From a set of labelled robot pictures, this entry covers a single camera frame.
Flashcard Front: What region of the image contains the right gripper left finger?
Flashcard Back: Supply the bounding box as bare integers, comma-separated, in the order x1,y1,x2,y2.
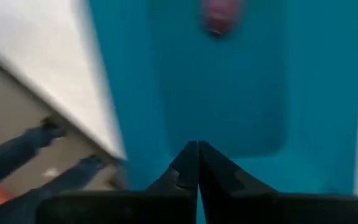
35,140,199,224

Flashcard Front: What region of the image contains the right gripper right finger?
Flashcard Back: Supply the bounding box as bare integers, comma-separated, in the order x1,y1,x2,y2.
198,141,358,224

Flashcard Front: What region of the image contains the teal plastic basket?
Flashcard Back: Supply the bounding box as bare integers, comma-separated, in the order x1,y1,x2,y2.
87,0,358,224

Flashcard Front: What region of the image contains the person's leg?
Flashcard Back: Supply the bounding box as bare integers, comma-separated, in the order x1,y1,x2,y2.
0,154,109,224
0,115,68,200

